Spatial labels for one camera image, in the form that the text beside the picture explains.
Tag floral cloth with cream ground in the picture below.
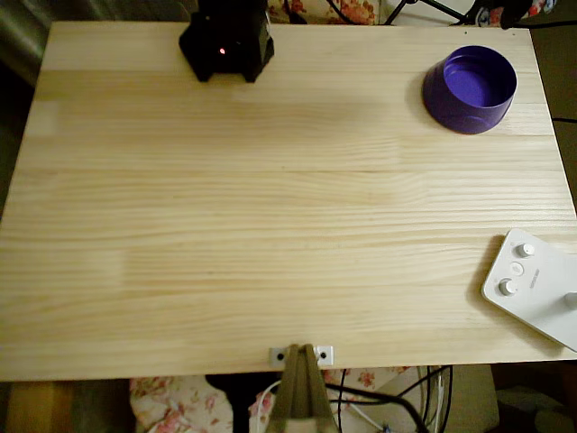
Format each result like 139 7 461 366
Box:
268 0 380 26
129 365 425 433

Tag dark olive sofa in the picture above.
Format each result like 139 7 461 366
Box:
0 0 112 87

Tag purple plastic bowl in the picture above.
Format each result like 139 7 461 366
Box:
422 43 518 135

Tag white cable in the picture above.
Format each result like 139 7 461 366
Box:
249 380 283 433

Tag olive camera stand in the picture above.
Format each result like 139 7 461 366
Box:
265 343 339 433

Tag colourful candy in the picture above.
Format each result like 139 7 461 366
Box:
476 0 549 27

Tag white metal bracket plate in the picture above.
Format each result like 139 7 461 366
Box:
269 345 334 364

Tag thin black cable loop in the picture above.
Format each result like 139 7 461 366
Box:
418 364 454 433

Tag black tripod legs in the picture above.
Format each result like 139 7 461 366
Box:
386 0 480 26

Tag thick black cable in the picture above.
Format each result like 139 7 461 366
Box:
324 382 429 433

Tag wooden table leg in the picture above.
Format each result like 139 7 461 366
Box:
7 381 76 433

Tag white lamp base with knobs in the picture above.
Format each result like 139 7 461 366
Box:
481 227 577 354

